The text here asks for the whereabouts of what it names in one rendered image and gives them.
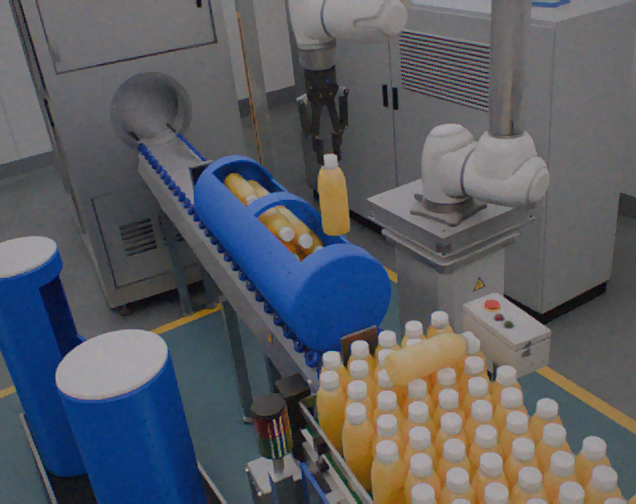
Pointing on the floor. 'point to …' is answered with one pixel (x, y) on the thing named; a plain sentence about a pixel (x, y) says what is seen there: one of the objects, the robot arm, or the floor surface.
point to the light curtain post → (256, 85)
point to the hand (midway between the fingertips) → (328, 149)
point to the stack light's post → (282, 487)
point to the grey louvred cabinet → (478, 26)
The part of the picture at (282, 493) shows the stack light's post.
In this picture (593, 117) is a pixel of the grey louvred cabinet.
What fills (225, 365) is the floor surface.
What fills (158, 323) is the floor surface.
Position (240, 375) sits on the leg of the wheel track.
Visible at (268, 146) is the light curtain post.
